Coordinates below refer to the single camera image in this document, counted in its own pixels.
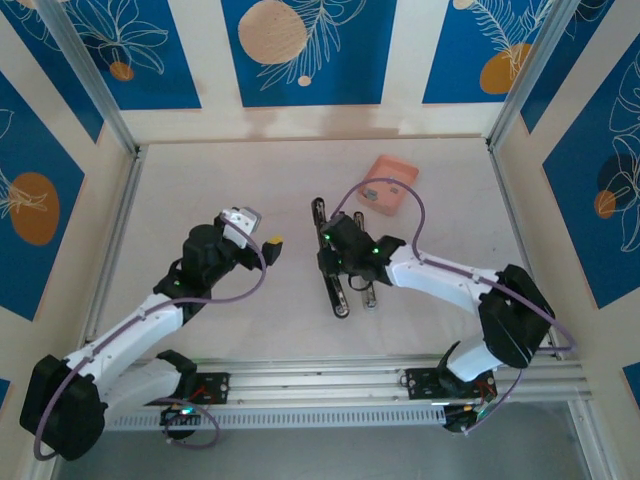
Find black stapler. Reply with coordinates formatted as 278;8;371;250
310;197;351;318

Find silver grey stapler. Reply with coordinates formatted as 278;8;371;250
352;211;380;313

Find pink plastic tray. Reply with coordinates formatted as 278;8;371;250
355;154;420;217

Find black controller board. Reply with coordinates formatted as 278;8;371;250
441;401;496;435
158;403;202;432

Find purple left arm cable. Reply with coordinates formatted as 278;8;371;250
32;212;269;461

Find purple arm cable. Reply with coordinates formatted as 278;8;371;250
32;212;269;461
329;177;578;436

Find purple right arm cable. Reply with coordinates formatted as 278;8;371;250
329;177;578;436

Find aluminium side rail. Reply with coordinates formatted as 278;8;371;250
74;144;150;359
487;142;564;360

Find wide aluminium base rail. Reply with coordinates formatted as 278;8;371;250
42;353;587;412

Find blue floral wall panel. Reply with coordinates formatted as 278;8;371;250
0;72;86;322
542;47;640;310
0;0;105;145
221;0;399;108
422;0;566;105
62;0;202;111
519;0;640;135

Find grey slotted cable duct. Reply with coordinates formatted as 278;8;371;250
62;405;449;432

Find aluminium frame post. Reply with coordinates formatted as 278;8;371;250
485;0;587;150
34;0;142;157

